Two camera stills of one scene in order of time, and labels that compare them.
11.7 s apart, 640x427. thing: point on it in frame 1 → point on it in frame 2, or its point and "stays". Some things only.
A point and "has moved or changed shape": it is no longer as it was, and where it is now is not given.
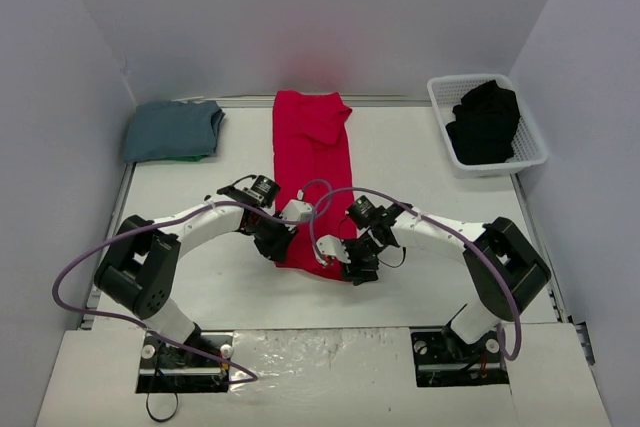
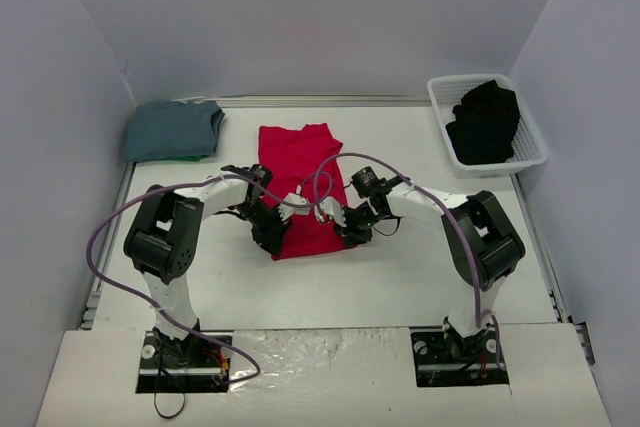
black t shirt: (485, 124) stays
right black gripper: (358, 261) → (353, 231)
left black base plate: (167, 368) stays
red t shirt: (312, 173) has moved or changed shape
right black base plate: (440, 360) stays
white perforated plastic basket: (486, 130) stays
